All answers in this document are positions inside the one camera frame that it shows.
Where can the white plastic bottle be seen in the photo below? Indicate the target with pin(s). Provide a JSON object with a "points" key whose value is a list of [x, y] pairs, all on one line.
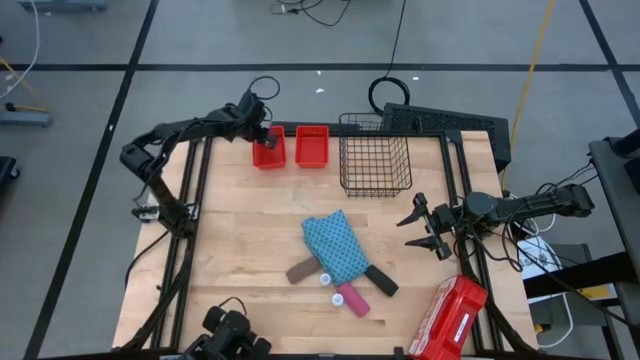
{"points": [[338, 300], [325, 279]]}

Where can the white cardboard box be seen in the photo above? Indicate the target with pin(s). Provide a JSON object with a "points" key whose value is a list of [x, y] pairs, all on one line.
{"points": [[537, 257]]}

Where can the black metal table frame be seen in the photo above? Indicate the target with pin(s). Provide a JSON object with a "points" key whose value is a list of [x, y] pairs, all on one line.
{"points": [[187, 280]]}

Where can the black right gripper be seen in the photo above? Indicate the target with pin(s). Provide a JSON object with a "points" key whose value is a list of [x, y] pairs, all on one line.
{"points": [[442, 220]]}

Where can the pink bandage roll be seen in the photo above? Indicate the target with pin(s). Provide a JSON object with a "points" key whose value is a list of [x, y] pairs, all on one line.
{"points": [[354, 300]]}

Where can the red plastic bin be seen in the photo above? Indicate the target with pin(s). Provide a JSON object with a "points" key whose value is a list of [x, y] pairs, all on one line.
{"points": [[267, 159], [312, 147]]}

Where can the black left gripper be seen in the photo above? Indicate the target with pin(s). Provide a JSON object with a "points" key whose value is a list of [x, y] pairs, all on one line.
{"points": [[252, 114]]}

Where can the brown bandage roll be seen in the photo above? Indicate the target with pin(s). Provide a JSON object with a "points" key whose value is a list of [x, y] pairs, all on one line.
{"points": [[301, 271]]}

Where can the black side desk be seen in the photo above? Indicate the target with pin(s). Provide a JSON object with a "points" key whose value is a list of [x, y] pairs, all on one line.
{"points": [[617, 170]]}

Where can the red first aid kit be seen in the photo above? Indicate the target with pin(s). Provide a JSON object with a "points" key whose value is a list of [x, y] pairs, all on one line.
{"points": [[450, 317]]}

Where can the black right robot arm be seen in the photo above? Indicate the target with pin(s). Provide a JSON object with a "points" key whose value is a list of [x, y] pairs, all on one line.
{"points": [[530, 202]]}

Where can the black bandage roll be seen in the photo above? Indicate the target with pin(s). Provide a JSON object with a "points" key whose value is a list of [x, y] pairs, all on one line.
{"points": [[382, 281]]}

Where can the blue patterned soft pack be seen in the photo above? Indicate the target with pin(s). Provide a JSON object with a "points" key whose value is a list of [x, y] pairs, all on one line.
{"points": [[335, 245]]}

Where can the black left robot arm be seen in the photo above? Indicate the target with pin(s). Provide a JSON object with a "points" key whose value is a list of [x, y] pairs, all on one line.
{"points": [[200, 125]]}

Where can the grey metal floor base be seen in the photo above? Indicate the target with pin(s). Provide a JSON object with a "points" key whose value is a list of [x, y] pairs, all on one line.
{"points": [[25, 119], [62, 5]]}

